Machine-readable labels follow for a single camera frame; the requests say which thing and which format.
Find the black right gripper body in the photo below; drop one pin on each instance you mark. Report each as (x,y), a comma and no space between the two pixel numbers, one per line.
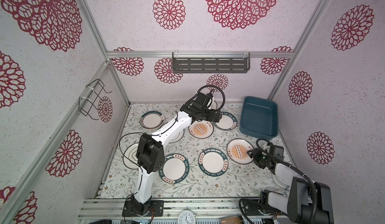
(259,158)

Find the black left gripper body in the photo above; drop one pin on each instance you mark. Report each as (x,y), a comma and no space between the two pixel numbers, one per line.
(209,115)

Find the orange sunburst plate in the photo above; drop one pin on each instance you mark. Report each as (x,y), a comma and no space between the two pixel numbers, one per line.
(237,150)
(213,105)
(201,129)

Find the orange sunburst plate back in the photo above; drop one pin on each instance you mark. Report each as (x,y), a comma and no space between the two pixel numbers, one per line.
(213,105)

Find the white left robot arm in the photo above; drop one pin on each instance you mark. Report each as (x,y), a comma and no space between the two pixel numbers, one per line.
(150,153)

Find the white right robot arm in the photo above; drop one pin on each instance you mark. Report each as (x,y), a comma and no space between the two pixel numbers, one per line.
(308,202)

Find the teal plastic bin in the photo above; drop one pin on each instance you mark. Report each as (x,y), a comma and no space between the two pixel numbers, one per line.
(259,118)

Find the white plate clover motif back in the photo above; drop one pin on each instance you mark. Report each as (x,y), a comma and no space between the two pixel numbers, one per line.
(178,137)

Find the white plate clover motif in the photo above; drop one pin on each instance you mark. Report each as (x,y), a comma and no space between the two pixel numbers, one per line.
(129,157)
(178,137)

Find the green red rim plate left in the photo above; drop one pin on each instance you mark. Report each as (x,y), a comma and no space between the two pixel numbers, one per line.
(151,120)

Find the brown box front edge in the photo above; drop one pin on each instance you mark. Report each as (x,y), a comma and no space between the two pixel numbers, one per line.
(232,220)

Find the white plate clover motif front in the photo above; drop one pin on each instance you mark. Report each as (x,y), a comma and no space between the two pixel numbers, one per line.
(129,157)

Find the white round clock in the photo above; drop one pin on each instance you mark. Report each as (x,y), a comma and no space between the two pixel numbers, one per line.
(186,217)

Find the grey wall shelf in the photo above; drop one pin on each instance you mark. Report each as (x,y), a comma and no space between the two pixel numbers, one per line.
(210,65)

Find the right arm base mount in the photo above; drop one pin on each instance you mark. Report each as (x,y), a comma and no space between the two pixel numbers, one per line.
(254,207)

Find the black wire wall rack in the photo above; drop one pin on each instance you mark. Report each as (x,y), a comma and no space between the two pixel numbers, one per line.
(96,105)

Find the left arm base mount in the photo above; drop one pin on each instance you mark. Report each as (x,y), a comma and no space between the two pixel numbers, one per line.
(133,208)

